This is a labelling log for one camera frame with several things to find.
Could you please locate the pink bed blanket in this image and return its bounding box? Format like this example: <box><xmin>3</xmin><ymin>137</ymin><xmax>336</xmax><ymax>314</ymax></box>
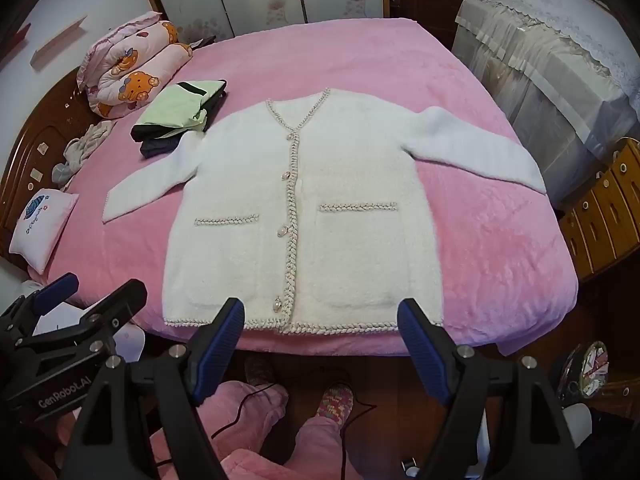
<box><xmin>27</xmin><ymin>20</ymin><xmax>578</xmax><ymax>358</ymax></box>

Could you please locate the grey-blue crumpled cloth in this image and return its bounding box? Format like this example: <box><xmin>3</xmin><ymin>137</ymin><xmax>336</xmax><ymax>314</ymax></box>
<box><xmin>51</xmin><ymin>159</ymin><xmax>77</xmax><ymax>190</ymax></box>

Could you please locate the white fuzzy cardigan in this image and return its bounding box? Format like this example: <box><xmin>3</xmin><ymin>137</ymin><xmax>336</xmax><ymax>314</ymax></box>
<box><xmin>102</xmin><ymin>87</ymin><xmax>547</xmax><ymax>336</ymax></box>

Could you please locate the person's leg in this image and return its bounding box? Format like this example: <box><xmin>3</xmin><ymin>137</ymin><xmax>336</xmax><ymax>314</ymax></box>
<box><xmin>292</xmin><ymin>410</ymin><xmax>353</xmax><ymax>480</ymax></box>
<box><xmin>150</xmin><ymin>380</ymin><xmax>291</xmax><ymax>480</ymax></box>

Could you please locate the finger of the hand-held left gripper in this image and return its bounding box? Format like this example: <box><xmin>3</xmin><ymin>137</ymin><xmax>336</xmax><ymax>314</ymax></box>
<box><xmin>15</xmin><ymin>280</ymin><xmax>148</xmax><ymax>361</ymax></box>
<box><xmin>0</xmin><ymin>273</ymin><xmax>80</xmax><ymax>333</ymax></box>

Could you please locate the navy folded garment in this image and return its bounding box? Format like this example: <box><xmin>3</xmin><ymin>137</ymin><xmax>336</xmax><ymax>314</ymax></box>
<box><xmin>141</xmin><ymin>136</ymin><xmax>182</xmax><ymax>159</ymax></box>

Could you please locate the beige crumpled cloth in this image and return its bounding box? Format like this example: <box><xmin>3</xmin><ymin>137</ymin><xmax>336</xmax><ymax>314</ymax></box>
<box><xmin>64</xmin><ymin>120</ymin><xmax>117</xmax><ymax>173</ymax></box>

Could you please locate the pink bear print quilt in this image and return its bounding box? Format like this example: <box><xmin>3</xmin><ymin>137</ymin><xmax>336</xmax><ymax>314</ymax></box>
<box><xmin>76</xmin><ymin>11</ymin><xmax>193</xmax><ymax>120</ymax></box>

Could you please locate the black folded garment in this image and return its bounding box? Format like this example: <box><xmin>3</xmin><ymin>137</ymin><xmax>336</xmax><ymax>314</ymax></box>
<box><xmin>131</xmin><ymin>79</ymin><xmax>228</xmax><ymax>145</ymax></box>

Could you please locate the round decorated tin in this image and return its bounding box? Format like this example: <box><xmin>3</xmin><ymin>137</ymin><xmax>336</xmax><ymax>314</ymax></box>
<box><xmin>557</xmin><ymin>342</ymin><xmax>610</xmax><ymax>401</ymax></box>

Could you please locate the person's left leg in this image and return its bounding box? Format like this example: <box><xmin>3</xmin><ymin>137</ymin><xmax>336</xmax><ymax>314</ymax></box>
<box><xmin>150</xmin><ymin>380</ymin><xmax>291</xmax><ymax>480</ymax></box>

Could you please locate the black cable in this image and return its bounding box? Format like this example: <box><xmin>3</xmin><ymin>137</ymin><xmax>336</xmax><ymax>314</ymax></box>
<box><xmin>210</xmin><ymin>365</ymin><xmax>378</xmax><ymax>480</ymax></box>

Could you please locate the lace covered furniture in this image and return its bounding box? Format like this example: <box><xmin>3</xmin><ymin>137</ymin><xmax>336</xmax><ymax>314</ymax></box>
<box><xmin>452</xmin><ymin>0</ymin><xmax>640</xmax><ymax>206</ymax></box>

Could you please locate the wooden wall shelf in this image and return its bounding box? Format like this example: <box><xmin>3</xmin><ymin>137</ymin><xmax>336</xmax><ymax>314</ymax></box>
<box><xmin>31</xmin><ymin>16</ymin><xmax>88</xmax><ymax>67</ymax></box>

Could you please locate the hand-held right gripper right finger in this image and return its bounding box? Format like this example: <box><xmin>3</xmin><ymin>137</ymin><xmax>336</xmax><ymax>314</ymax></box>
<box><xmin>397</xmin><ymin>298</ymin><xmax>586</xmax><ymax>480</ymax></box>

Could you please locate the person's right leg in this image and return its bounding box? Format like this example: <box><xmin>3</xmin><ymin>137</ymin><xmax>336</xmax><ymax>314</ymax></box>
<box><xmin>292</xmin><ymin>410</ymin><xmax>353</xmax><ymax>480</ymax></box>

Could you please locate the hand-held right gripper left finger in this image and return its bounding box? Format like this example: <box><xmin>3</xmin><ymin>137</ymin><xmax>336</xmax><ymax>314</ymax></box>
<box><xmin>60</xmin><ymin>297</ymin><xmax>246</xmax><ymax>480</ymax></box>

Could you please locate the dark wooden headboard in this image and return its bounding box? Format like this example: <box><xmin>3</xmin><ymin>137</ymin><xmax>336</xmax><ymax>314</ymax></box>
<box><xmin>0</xmin><ymin>65</ymin><xmax>101</xmax><ymax>261</ymax></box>

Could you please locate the patterned knit slipper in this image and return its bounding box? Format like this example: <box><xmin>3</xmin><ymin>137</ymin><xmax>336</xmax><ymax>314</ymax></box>
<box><xmin>244</xmin><ymin>355</ymin><xmax>277</xmax><ymax>390</ymax></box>
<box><xmin>315</xmin><ymin>382</ymin><xmax>356</xmax><ymax>428</ymax></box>

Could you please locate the white embroidered pillow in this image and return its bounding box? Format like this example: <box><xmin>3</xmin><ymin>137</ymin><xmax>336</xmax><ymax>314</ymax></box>
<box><xmin>10</xmin><ymin>187</ymin><xmax>80</xmax><ymax>276</ymax></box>

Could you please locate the wooden drawer cabinet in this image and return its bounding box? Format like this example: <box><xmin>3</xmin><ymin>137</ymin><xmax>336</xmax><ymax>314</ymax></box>
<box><xmin>557</xmin><ymin>137</ymin><xmax>640</xmax><ymax>281</ymax></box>

